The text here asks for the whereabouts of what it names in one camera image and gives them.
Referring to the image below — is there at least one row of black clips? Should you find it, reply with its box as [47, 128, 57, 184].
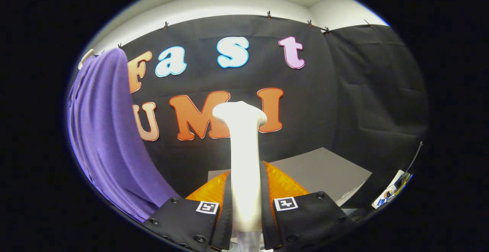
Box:
[117, 10, 375, 50]

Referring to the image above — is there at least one white cabinet with dark top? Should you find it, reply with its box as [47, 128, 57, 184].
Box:
[207, 147, 373, 206]

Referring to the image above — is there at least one white tray of pens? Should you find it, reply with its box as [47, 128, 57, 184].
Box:
[371, 170, 414, 209]

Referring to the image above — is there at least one white garment steamer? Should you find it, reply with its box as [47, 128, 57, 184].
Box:
[212, 101, 268, 252]

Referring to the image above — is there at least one cream clothes hanger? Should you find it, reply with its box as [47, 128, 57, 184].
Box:
[78, 49, 95, 70]

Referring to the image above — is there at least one purple corduroy jacket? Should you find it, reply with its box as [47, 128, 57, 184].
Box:
[67, 47, 180, 224]

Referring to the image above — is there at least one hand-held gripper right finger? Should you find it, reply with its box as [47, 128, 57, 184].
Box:
[260, 161, 359, 251]

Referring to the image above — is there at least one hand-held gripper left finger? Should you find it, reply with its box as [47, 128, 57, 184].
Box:
[141, 171, 233, 252]

